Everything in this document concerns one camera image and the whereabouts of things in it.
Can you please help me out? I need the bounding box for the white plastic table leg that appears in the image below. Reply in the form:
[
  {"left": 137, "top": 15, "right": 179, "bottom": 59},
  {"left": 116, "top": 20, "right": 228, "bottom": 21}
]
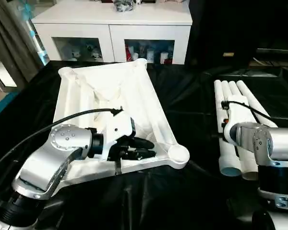
[
  {"left": 237, "top": 80, "right": 279, "bottom": 128},
  {"left": 213, "top": 80, "right": 242, "bottom": 177},
  {"left": 229, "top": 80, "right": 272, "bottom": 125},
  {"left": 221, "top": 80, "right": 259, "bottom": 181}
]

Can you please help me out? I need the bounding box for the white plastic table top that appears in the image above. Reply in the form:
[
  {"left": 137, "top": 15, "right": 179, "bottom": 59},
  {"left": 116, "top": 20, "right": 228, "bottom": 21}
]
[{"left": 53, "top": 58, "right": 191, "bottom": 190}]

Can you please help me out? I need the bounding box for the black table mat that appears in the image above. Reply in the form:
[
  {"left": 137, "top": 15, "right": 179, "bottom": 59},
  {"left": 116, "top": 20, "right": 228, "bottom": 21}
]
[{"left": 0, "top": 59, "right": 288, "bottom": 230}]

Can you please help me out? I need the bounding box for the teal floor mat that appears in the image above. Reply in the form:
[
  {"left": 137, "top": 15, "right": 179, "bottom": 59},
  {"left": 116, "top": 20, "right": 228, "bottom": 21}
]
[{"left": 0, "top": 92, "right": 19, "bottom": 123}]

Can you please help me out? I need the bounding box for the teal white plastic package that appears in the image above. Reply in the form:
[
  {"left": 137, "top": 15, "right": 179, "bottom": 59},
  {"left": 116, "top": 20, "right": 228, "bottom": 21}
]
[{"left": 26, "top": 19, "right": 50, "bottom": 65}]

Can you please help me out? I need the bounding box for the dark grey crumpled bundle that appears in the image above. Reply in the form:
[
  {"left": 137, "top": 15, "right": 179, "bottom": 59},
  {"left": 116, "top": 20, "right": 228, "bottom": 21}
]
[{"left": 113, "top": 0, "right": 135, "bottom": 12}]

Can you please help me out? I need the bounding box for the white glass-door cabinet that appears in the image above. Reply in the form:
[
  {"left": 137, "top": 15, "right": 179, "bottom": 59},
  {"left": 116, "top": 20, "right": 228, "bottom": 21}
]
[{"left": 31, "top": 0, "right": 192, "bottom": 65}]

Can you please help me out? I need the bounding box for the grey curtain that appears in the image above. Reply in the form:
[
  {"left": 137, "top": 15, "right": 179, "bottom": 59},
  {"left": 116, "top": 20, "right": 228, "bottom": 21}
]
[{"left": 0, "top": 0, "right": 48, "bottom": 84}]

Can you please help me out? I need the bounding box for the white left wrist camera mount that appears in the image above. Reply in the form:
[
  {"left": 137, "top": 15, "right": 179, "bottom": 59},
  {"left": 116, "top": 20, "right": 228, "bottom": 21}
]
[{"left": 102, "top": 112, "right": 136, "bottom": 161}]

